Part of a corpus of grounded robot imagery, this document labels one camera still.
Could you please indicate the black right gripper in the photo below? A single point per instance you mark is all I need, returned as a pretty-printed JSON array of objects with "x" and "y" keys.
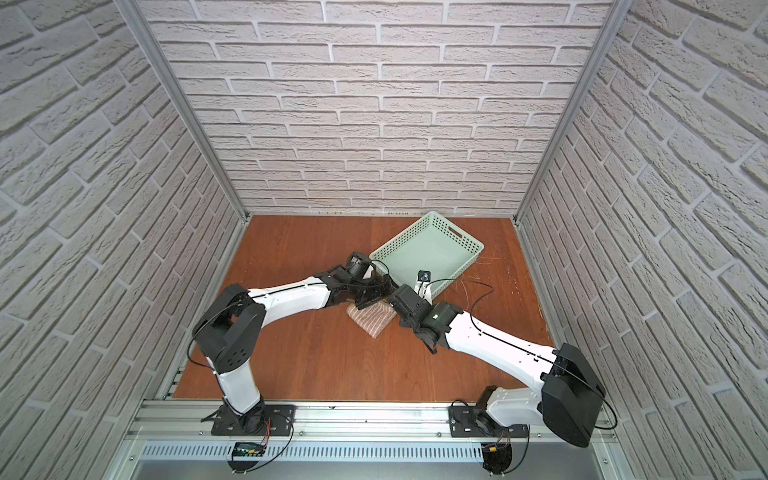
[{"x": 425, "y": 311}]

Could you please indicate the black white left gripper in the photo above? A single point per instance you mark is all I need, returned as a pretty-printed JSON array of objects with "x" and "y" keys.
[{"x": 372, "y": 290}]

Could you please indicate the striped brown white dishcloth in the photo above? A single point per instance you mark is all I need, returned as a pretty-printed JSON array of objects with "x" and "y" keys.
[{"x": 372, "y": 319}]

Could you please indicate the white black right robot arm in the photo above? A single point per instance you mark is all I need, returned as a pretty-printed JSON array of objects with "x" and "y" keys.
[{"x": 566, "y": 395}]

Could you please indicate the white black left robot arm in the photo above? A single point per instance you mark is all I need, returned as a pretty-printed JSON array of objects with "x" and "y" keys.
[{"x": 228, "y": 332}]

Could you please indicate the mint green perforated basket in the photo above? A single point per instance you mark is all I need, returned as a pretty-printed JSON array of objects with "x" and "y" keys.
[{"x": 432, "y": 243}]

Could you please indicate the perforated metal vent strip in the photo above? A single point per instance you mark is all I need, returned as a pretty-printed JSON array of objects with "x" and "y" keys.
[{"x": 422, "y": 452}]

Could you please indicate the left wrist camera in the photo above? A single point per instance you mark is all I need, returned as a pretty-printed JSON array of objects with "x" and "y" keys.
[{"x": 358, "y": 265}]

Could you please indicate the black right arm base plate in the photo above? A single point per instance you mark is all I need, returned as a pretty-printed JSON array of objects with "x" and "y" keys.
[{"x": 466, "y": 421}]

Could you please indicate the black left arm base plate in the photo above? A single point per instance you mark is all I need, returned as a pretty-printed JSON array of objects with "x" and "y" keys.
[{"x": 276, "y": 417}]

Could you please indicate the right controller board with wires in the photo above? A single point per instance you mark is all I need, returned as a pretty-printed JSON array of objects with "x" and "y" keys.
[{"x": 496, "y": 457}]

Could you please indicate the controller board with wires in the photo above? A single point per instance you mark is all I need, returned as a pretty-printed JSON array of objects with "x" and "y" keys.
[
  {"x": 496, "y": 457},
  {"x": 246, "y": 456}
]

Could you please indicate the left controller board with wires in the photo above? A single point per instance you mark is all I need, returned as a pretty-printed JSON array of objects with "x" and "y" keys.
[{"x": 246, "y": 456}]

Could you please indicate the aluminium front rail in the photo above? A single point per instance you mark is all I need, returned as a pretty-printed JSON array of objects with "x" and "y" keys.
[{"x": 312, "y": 421}]

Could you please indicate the aluminium corner post left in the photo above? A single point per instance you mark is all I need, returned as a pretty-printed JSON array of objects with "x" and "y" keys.
[{"x": 140, "y": 28}]

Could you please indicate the aluminium corner post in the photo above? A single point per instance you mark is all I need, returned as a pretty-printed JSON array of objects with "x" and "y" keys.
[
  {"x": 607, "y": 34},
  {"x": 140, "y": 28}
]

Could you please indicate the aluminium corner post right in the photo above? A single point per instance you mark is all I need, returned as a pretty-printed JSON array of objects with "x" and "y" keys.
[{"x": 607, "y": 34}]

